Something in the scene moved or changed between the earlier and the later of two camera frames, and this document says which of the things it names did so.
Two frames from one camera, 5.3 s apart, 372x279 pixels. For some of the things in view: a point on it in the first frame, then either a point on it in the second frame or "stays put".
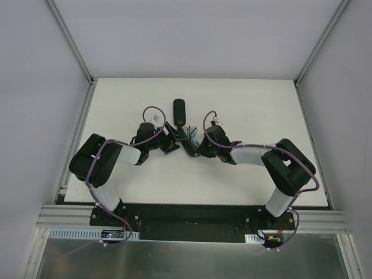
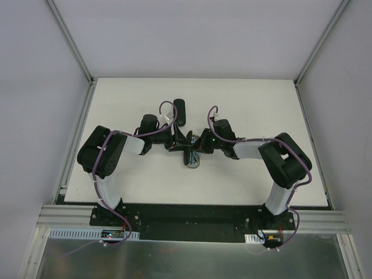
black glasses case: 179,111 stays put
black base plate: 189,222 stays put
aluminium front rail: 310,221 stays put
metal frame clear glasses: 190,132 → 195,156
